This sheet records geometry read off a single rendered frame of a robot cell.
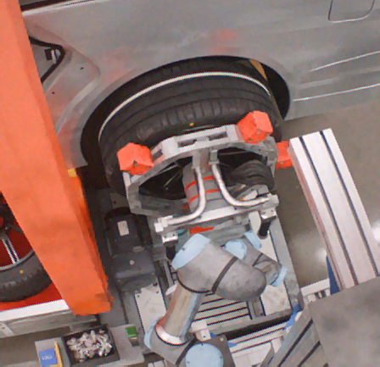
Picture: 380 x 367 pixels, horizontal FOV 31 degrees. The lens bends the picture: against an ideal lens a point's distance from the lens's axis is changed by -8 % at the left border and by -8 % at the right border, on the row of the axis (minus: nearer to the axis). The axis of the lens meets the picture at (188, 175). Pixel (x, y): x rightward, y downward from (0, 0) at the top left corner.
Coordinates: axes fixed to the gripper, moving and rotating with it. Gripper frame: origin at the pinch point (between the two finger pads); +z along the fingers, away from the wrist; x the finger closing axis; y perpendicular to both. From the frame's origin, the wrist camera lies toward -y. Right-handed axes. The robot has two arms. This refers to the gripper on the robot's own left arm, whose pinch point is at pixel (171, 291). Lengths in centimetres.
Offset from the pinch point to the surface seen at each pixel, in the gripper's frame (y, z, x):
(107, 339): 1.0, 36.8, 8.9
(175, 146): -36, -33, -12
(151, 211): -30.8, -4.6, 18.9
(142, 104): -54, -32, -12
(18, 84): -34, -40, -125
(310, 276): 23, -25, 101
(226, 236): -15, -8, 81
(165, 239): -14.5, -11.6, -8.0
